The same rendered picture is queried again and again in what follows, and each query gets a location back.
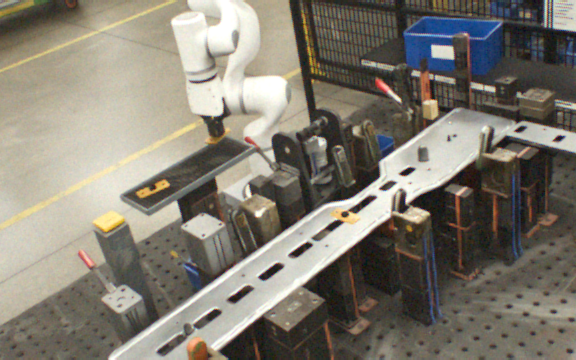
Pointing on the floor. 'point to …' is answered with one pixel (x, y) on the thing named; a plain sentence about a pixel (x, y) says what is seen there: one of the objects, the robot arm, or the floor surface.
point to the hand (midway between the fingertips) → (215, 128)
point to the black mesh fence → (404, 38)
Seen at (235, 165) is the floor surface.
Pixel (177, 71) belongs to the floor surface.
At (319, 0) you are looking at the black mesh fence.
